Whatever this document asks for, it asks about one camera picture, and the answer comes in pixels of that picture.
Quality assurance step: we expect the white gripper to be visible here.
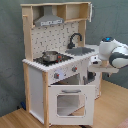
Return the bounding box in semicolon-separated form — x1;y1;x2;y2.
88;56;118;73

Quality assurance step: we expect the white oven door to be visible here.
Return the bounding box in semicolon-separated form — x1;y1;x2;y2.
49;85;95;125

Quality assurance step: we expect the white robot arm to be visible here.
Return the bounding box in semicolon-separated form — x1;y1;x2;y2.
88;37;128;73

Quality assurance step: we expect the wooden toy kitchen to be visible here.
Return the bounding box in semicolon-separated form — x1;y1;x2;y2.
22;2;101;128

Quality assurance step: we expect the red right stove knob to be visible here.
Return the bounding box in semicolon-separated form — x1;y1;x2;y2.
71;66;79;73

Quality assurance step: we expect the red stove knob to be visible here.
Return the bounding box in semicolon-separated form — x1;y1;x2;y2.
54;73;60;79
71;66;79;73

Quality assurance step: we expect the grey sink basin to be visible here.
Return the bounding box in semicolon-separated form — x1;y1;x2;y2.
66;47;94;56

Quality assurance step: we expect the black toy faucet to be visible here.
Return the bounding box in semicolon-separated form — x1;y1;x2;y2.
67;33;82;49

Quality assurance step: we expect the black stove top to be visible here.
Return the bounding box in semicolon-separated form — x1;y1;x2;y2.
34;54;71;66

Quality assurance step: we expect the red left stove knob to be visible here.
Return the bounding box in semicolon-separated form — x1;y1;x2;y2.
54;73;60;79

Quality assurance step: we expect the silver toy pot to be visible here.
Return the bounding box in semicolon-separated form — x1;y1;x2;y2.
42;51;58;62

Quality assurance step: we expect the grey range hood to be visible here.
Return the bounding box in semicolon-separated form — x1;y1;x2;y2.
34;5;64;27

